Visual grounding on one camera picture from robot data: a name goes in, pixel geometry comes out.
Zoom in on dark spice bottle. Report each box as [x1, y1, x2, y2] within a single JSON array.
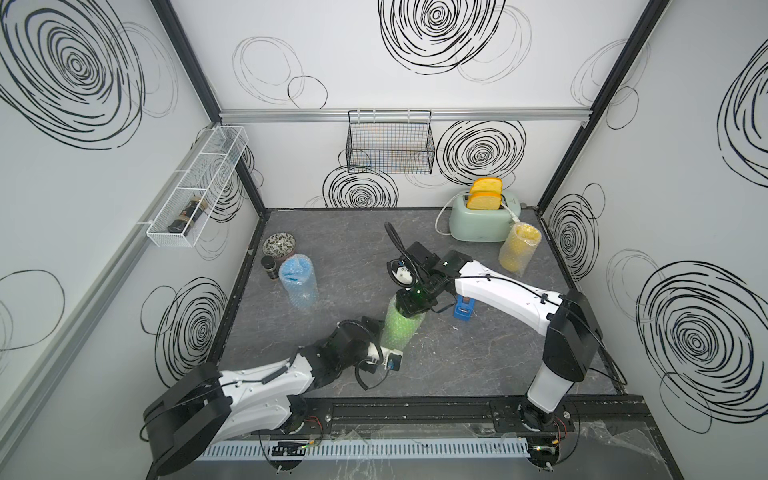
[[260, 255, 279, 280]]

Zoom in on patterned small bowl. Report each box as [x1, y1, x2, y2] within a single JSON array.
[[262, 232, 296, 263]]

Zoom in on blue tape dispenser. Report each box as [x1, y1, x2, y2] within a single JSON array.
[[453, 296, 476, 321]]

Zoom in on back toast slice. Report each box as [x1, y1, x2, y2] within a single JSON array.
[[470, 177, 503, 195]]

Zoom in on dark bottle in shelf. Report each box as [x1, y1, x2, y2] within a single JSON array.
[[167, 198, 207, 235]]

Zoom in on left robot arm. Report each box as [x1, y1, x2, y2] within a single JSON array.
[[141, 317, 402, 479]]

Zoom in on white toaster cable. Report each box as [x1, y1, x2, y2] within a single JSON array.
[[434, 193, 466, 237]]

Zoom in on white slotted cable duct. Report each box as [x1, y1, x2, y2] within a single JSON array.
[[198, 438, 530, 462]]

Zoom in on mint green toaster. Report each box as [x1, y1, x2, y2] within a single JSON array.
[[449, 191, 521, 243]]

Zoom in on bubble wrap sheet stack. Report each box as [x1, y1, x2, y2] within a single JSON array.
[[379, 292, 428, 353]]

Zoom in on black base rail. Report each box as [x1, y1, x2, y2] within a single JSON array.
[[304, 395, 651, 433]]

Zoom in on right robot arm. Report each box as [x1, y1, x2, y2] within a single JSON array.
[[387, 242, 602, 417]]

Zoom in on toast slice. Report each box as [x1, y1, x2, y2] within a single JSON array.
[[466, 191, 502, 211], [470, 177, 503, 195]]

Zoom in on black wire basket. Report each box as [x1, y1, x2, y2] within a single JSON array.
[[345, 109, 436, 175]]

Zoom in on front toast slice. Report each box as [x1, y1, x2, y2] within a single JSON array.
[[466, 191, 502, 211]]

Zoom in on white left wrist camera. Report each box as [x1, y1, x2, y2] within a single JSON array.
[[365, 343, 403, 371]]

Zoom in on white wire shelf basket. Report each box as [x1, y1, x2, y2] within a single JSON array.
[[147, 125, 248, 248]]

